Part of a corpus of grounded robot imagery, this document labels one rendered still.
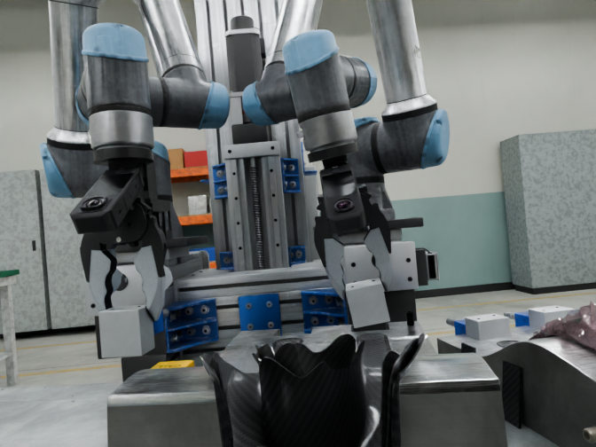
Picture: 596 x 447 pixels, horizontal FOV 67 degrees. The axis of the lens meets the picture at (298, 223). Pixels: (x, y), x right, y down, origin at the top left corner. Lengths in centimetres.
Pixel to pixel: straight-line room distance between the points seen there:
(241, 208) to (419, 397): 86
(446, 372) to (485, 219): 618
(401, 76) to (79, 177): 69
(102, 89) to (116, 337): 29
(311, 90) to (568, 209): 592
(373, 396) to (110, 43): 49
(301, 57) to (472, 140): 595
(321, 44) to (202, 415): 47
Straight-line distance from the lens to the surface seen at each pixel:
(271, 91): 77
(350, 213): 54
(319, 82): 62
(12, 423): 79
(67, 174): 104
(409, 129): 97
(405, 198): 612
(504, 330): 74
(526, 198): 616
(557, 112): 717
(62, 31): 102
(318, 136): 61
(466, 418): 32
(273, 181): 110
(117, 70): 61
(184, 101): 73
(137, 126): 59
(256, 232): 112
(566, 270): 643
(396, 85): 98
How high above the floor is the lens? 104
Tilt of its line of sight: 1 degrees up
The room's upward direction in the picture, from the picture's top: 5 degrees counter-clockwise
